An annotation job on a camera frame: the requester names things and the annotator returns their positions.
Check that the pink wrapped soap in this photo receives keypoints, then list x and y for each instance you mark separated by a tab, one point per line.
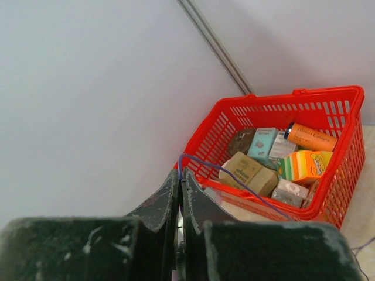
289	193

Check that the orange cylinder tube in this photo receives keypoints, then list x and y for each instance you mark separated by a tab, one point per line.
310	139

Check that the grey white box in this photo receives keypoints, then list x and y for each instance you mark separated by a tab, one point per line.
281	147

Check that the teal small box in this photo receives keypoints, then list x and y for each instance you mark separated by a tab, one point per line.
262	143

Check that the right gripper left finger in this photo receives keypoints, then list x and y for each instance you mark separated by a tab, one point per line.
138	246

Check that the orange striped sponge pack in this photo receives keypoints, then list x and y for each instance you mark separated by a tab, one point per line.
303	167

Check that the brown round cookie pack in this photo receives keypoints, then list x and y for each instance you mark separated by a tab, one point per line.
241	141

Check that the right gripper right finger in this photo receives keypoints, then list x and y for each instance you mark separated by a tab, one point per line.
220	247

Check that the brown cardboard box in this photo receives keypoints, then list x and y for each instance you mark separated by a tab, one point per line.
253	175

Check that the red plastic basket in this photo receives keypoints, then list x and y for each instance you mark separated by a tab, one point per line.
334	111

